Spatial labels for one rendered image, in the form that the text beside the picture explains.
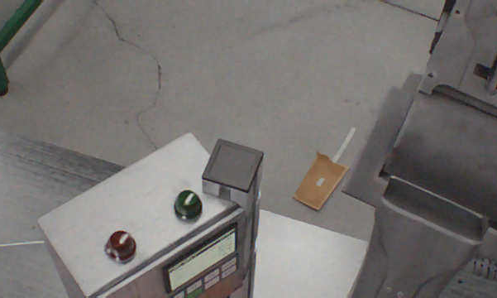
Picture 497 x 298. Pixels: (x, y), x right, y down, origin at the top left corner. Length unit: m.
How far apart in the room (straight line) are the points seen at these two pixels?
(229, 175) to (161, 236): 0.08
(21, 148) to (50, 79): 1.18
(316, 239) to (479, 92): 1.00
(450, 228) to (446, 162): 0.04
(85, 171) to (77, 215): 0.79
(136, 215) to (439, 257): 0.34
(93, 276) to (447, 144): 0.37
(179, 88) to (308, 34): 0.50
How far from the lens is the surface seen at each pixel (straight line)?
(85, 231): 0.73
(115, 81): 2.70
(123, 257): 0.70
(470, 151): 0.45
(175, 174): 0.75
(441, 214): 0.48
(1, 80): 2.68
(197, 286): 0.80
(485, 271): 1.95
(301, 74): 2.70
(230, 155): 0.73
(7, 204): 1.52
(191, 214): 0.71
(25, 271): 1.45
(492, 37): 0.49
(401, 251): 0.47
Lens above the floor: 2.11
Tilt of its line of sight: 57 degrees down
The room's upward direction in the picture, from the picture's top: 1 degrees clockwise
